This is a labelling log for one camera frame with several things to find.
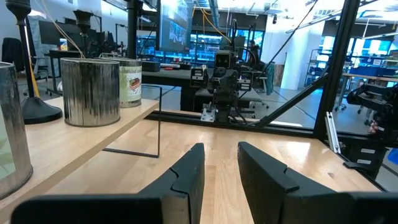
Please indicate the black desk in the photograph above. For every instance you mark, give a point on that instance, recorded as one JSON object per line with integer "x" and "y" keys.
{"x": 62, "y": 53}

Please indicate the black table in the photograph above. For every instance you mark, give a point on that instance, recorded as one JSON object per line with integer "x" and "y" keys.
{"x": 174, "y": 77}

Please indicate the silver aluminium bar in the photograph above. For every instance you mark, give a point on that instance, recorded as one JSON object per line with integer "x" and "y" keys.
{"x": 332, "y": 133}

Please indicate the silver metal bracket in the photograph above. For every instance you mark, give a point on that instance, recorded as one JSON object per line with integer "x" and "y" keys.
{"x": 208, "y": 115}

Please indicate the person's hand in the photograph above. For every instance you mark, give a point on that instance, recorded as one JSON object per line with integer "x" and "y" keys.
{"x": 373, "y": 127}

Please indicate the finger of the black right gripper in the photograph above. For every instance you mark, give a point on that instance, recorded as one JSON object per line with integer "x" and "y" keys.
{"x": 231, "y": 87}
{"x": 219, "y": 87}

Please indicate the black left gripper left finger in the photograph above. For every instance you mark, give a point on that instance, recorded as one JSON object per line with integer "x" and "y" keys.
{"x": 186, "y": 186}

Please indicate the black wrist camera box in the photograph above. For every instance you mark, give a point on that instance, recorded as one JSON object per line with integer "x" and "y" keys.
{"x": 222, "y": 59}

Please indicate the black office chair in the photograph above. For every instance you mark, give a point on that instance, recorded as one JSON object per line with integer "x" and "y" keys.
{"x": 12, "y": 53}

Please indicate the large wall screen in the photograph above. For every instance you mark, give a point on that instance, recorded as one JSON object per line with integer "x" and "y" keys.
{"x": 175, "y": 28}

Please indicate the black aluminium extrusion frame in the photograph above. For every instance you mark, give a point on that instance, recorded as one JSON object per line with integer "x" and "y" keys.
{"x": 337, "y": 62}

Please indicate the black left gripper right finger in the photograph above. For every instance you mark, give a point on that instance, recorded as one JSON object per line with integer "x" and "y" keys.
{"x": 267, "y": 193}

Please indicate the silver candle tin green label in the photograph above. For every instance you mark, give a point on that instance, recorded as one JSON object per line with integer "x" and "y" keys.
{"x": 132, "y": 87}
{"x": 90, "y": 93}
{"x": 12, "y": 130}

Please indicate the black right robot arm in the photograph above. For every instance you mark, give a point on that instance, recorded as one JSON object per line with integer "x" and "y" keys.
{"x": 223, "y": 110}

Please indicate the person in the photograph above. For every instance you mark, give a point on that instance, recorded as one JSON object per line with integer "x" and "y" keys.
{"x": 387, "y": 107}
{"x": 253, "y": 51}

